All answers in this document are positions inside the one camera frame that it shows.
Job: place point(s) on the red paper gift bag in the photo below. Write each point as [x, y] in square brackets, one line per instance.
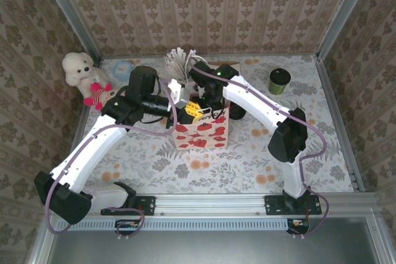
[201, 134]

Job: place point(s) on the green paper coffee cup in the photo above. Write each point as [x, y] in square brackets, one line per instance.
[278, 88]

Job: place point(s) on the black plastic cup lid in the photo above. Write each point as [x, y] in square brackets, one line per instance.
[280, 75]

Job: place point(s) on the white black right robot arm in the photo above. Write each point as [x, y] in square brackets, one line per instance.
[253, 103]

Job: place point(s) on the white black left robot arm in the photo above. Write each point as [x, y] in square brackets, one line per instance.
[92, 152]

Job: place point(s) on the light blue alarm clock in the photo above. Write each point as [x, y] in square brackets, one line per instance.
[121, 70]

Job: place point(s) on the bundle of wrapped straws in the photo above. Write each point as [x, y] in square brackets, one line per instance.
[178, 63]

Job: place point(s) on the pink striped plush doll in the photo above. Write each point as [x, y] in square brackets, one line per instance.
[96, 94]

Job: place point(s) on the bone-shaped paper dog tag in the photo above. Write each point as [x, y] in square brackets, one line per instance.
[95, 78]

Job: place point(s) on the floral table cover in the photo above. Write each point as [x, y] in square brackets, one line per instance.
[216, 168]

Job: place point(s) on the white plush dog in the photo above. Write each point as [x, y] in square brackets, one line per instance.
[77, 66]

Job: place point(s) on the black connector box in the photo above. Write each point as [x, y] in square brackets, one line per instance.
[298, 223]
[127, 224]

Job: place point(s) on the grey metal sheet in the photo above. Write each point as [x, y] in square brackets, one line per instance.
[216, 248]

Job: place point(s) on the aluminium frame rail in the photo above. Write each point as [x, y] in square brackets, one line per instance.
[332, 100]
[278, 55]
[210, 205]

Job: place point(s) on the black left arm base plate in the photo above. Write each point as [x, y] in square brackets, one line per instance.
[148, 205]

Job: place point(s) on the aluminium frame post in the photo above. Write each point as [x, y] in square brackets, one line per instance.
[343, 13]
[71, 13]

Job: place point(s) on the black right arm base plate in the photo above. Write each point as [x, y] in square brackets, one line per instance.
[273, 205]

